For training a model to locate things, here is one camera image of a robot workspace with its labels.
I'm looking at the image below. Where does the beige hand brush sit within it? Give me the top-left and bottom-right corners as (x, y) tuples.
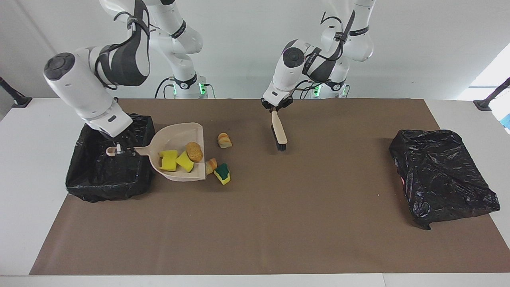
(271, 110), (288, 152)

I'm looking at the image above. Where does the beige plastic dustpan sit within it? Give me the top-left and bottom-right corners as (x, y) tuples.
(106, 122), (206, 182)

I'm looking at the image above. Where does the green and yellow sponge piece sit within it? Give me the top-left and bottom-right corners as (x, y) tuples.
(176, 151), (195, 173)
(214, 163), (231, 186)

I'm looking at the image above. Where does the brown oval bread roll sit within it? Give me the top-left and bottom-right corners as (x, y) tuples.
(186, 142), (204, 163)

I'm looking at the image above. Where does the open bin with black bag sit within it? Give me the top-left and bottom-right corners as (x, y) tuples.
(65, 113), (156, 203)

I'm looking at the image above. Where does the black bag covered bin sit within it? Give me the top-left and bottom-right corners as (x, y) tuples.
(388, 129), (501, 230)

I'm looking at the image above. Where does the brown paper table mat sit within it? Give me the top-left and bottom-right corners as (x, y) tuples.
(30, 98), (510, 275)

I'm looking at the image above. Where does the white and blue box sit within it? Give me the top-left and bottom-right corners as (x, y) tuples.
(489, 99), (510, 134)

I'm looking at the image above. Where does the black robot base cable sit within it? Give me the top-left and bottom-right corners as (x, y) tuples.
(155, 77), (176, 99)
(294, 79), (319, 99)

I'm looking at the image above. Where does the white wall outlet box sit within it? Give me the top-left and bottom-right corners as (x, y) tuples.
(52, 76), (92, 96)

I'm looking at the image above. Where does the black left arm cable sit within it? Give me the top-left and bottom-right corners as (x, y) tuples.
(295, 10), (353, 100)

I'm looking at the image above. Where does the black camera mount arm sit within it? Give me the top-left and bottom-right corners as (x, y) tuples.
(473, 77), (510, 112)
(0, 77), (33, 108)

